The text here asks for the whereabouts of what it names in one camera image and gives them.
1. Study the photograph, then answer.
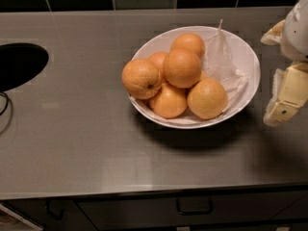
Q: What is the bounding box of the front right orange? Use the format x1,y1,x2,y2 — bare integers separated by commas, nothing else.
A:
187,78,228,119

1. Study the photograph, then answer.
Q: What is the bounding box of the white paper liner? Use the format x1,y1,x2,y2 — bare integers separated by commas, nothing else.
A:
134,18,250,126

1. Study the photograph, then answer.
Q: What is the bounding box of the front centre orange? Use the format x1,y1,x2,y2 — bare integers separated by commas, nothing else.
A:
149,83,188,118

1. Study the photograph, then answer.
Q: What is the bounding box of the small hidden orange behind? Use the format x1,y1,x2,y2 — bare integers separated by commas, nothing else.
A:
148,52,167,82

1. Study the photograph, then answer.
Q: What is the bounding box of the black cable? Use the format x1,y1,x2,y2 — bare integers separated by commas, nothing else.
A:
0,91,11,116

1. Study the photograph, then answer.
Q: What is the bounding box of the white bowl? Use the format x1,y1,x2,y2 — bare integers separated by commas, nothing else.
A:
127,25,262,130

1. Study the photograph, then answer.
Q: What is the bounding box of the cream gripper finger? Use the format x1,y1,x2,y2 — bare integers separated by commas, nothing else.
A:
261,20,285,45
263,62,308,126

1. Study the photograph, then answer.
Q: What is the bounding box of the dark cabinet door left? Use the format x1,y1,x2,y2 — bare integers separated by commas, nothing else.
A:
4,199,97,231

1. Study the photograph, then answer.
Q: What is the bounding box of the black round object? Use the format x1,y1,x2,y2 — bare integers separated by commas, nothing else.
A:
0,43,49,91

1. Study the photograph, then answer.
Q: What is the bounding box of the dark drawer with handle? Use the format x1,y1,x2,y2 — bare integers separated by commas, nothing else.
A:
78,192,304,231

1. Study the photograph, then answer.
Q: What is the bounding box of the orange at bowl left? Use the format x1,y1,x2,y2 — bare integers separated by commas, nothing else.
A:
121,59,162,100

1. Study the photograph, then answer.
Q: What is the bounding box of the top centre orange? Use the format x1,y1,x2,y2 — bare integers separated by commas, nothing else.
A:
163,48,202,89

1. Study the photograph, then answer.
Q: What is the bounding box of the back orange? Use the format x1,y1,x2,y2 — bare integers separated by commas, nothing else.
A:
170,33,205,59

